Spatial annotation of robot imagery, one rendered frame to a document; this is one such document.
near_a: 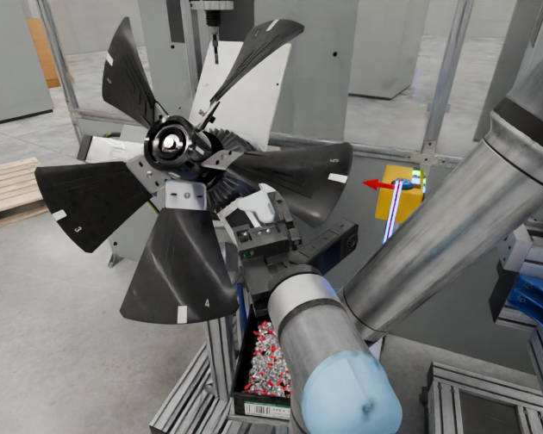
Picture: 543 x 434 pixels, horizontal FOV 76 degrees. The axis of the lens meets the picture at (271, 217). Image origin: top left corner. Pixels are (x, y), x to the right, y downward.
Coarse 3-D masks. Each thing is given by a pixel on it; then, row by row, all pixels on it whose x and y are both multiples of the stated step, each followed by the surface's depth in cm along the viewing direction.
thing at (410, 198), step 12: (396, 168) 95; (408, 168) 95; (384, 180) 89; (420, 180) 89; (384, 192) 85; (408, 192) 83; (420, 192) 83; (384, 204) 87; (408, 204) 85; (384, 216) 89; (396, 216) 87; (408, 216) 86
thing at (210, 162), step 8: (216, 152) 74; (224, 152) 75; (232, 152) 75; (240, 152) 75; (208, 160) 71; (216, 160) 71; (224, 160) 71; (232, 160) 71; (216, 168) 68; (224, 168) 68
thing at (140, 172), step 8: (136, 160) 75; (144, 160) 75; (128, 168) 75; (136, 168) 76; (144, 168) 76; (152, 168) 76; (136, 176) 77; (144, 176) 77; (152, 176) 77; (160, 176) 77; (144, 184) 78; (152, 184) 78; (160, 184) 78; (152, 192) 79
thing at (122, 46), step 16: (128, 16) 78; (128, 32) 77; (112, 48) 83; (128, 48) 78; (112, 64) 84; (128, 64) 79; (128, 80) 80; (144, 80) 76; (112, 96) 88; (128, 96) 83; (144, 96) 77; (128, 112) 86; (144, 112) 80
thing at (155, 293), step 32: (160, 224) 69; (192, 224) 72; (160, 256) 68; (192, 256) 70; (128, 288) 66; (160, 288) 67; (192, 288) 69; (224, 288) 71; (160, 320) 66; (192, 320) 67
